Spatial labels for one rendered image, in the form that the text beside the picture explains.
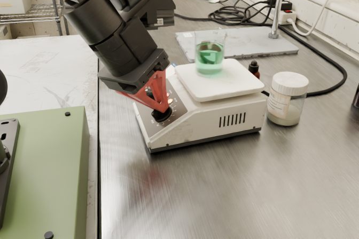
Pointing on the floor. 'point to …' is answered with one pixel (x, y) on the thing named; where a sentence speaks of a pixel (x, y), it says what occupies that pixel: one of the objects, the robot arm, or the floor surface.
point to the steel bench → (236, 151)
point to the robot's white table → (56, 92)
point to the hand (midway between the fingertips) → (161, 105)
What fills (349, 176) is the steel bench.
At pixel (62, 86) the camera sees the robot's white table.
